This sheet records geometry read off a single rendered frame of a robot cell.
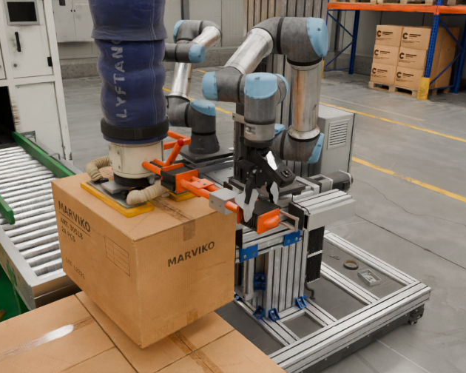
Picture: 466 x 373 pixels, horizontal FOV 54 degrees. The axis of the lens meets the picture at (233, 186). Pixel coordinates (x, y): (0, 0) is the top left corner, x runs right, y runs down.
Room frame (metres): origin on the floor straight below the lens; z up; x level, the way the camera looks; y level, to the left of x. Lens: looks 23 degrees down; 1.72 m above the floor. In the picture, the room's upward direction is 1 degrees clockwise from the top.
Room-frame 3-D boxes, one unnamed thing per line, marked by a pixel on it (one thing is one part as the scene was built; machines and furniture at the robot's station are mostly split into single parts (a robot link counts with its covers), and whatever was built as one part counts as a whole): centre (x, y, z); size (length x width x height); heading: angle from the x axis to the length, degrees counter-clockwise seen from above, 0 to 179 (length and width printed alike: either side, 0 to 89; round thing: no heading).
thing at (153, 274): (1.50, 0.34, 0.87); 0.60 x 0.40 x 0.40; 43
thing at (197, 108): (2.11, 0.15, 1.20); 0.13 x 0.12 x 0.14; 76
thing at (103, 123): (1.51, 0.33, 1.32); 0.23 x 0.23 x 0.04
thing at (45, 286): (1.81, 0.56, 0.58); 0.70 x 0.03 x 0.06; 129
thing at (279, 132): (1.69, -0.14, 1.20); 0.13 x 0.12 x 0.14; 71
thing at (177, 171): (1.32, 0.17, 1.20); 0.10 x 0.08 x 0.06; 132
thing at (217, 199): (1.17, 0.02, 1.19); 0.07 x 0.07 x 0.04; 42
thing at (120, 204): (1.44, 0.41, 1.10); 0.34 x 0.10 x 0.05; 42
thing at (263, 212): (1.06, -0.07, 1.20); 0.08 x 0.07 x 0.05; 42
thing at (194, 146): (2.10, 0.14, 1.09); 0.15 x 0.15 x 0.10
